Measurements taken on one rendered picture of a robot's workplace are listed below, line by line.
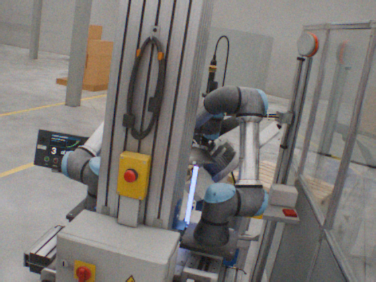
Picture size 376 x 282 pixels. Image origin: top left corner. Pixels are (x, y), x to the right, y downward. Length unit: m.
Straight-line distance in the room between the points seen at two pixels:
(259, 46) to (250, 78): 0.74
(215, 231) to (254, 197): 0.21
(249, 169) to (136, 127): 0.61
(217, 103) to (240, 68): 7.85
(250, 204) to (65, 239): 0.78
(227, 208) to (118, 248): 0.59
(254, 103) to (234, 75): 7.87
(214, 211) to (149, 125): 0.56
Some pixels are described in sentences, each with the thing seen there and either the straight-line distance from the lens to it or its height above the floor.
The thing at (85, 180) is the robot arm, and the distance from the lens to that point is 1.80.
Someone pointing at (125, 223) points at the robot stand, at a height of 1.24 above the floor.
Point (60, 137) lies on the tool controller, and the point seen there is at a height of 1.23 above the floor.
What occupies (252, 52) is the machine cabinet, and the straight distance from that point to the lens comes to 9.51.
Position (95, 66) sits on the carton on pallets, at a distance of 10.48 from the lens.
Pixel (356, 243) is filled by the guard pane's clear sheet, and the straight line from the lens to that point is 1.85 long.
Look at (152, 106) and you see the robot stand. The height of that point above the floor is 1.62.
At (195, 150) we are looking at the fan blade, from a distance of 2.38.
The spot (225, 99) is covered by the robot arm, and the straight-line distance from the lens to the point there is 1.73.
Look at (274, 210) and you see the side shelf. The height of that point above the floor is 0.86.
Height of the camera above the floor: 1.86
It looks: 16 degrees down
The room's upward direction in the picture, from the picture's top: 9 degrees clockwise
